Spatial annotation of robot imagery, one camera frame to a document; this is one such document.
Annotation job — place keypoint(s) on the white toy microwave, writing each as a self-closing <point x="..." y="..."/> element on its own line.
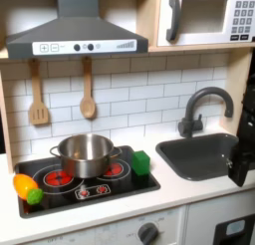
<point x="205" y="16"/>

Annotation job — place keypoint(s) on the grey range hood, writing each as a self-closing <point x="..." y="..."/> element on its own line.
<point x="77" y="30"/>

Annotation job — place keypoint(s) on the dark grey sink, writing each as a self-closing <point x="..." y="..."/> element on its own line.
<point x="199" y="156"/>

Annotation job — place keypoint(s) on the dark grey tap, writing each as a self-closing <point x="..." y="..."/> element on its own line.
<point x="202" y="109"/>

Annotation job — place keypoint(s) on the green toy block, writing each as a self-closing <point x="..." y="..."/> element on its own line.
<point x="141" y="162"/>

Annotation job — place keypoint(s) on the steel pot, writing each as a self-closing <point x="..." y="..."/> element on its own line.
<point x="85" y="154"/>

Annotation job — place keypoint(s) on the wooden slotted spatula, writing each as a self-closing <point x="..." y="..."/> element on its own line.
<point x="37" y="99"/>

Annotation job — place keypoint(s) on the orange toy carrot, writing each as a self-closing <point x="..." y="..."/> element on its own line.
<point x="26" y="186"/>

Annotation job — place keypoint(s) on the black oven knob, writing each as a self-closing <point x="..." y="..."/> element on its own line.
<point x="147" y="233"/>

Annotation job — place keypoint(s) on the black toy stove top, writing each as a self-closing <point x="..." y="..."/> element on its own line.
<point x="86" y="186"/>

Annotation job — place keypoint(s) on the wooden spoon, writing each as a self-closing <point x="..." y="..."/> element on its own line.
<point x="87" y="96"/>

